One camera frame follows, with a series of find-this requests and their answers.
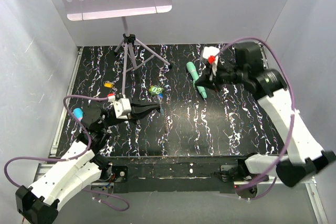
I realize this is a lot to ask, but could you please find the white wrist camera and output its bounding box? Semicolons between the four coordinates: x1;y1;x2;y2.
201;46;220;81
108;93;131;120

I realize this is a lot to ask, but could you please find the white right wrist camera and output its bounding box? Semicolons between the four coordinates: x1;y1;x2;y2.
201;46;220;81

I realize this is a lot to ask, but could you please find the green owl toy block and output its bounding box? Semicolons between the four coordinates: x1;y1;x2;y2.
149;85;164;97

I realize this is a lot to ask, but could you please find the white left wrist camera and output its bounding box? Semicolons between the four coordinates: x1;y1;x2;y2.
108;93;131;120

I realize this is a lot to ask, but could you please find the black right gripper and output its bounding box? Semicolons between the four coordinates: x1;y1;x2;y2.
194;61;246;93

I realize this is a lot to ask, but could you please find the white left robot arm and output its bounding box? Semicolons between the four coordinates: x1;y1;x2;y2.
15;95;161;223

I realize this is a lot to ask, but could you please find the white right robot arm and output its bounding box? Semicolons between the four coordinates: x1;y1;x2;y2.
195;42;335;187

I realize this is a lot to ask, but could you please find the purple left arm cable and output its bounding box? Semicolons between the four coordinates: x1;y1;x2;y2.
4;94;131;212

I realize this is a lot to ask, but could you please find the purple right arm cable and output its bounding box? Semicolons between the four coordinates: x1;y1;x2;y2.
219;37;300;200

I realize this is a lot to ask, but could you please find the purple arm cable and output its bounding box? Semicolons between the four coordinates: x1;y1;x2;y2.
4;94;131;212
219;37;300;200

